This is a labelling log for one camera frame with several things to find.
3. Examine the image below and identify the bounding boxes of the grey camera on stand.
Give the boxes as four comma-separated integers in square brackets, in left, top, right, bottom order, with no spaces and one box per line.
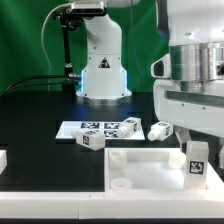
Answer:
[71,0,107,16]

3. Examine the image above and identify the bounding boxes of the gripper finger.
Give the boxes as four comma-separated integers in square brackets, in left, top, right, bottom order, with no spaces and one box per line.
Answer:
[219,138,224,169]
[174,127,191,153]

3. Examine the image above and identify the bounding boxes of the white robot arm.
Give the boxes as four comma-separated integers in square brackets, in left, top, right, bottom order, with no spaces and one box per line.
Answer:
[71,0,224,169]

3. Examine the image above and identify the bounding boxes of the black camera stand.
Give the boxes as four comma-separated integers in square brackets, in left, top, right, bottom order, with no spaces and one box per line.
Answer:
[52,8,81,95]

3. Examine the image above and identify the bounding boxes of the white square tabletop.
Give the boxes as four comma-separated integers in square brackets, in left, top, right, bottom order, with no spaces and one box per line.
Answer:
[104,148,224,192]

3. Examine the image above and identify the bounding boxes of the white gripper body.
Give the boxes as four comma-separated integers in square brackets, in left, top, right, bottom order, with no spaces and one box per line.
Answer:
[153,79,224,138]

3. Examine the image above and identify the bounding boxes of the black cables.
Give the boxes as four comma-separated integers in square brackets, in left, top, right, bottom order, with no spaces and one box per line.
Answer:
[2,75,82,96]

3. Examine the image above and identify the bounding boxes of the white marker sheet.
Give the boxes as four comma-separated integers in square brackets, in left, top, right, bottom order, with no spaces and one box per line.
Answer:
[56,121,145,140]

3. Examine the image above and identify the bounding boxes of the grey cable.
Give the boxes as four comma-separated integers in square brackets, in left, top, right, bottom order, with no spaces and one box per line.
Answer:
[40,3,72,92]

